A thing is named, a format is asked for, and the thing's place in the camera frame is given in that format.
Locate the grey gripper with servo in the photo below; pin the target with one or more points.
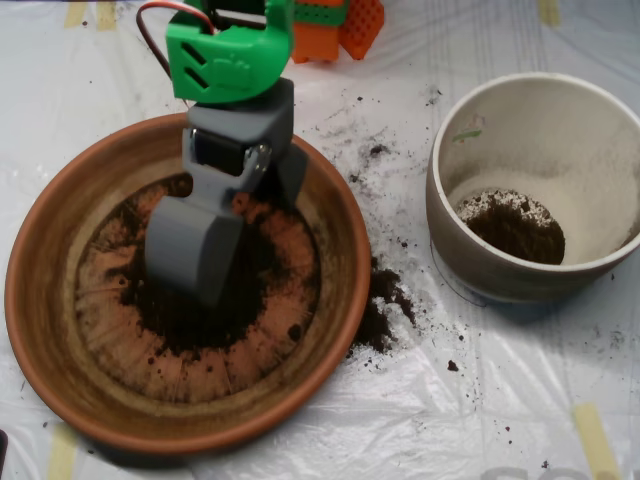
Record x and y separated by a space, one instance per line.
240 116

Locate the dark soil pile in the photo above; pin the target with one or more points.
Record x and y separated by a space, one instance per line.
200 322

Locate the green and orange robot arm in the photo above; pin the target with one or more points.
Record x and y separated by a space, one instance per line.
225 70

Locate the spilled dark soil heap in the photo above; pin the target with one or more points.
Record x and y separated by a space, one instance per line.
377 320

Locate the terracotta clay saucer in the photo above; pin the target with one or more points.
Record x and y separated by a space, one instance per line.
50 300

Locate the white ceramic pot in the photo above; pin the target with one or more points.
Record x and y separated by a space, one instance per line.
500 285

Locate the beige masking tape strip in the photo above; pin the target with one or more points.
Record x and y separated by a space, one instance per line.
75 15
106 17
62 455
595 440
549 12

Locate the white plastic cover sheet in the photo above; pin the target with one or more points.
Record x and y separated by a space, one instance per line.
450 425

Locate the black object at edge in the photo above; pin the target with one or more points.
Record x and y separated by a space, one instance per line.
3 452

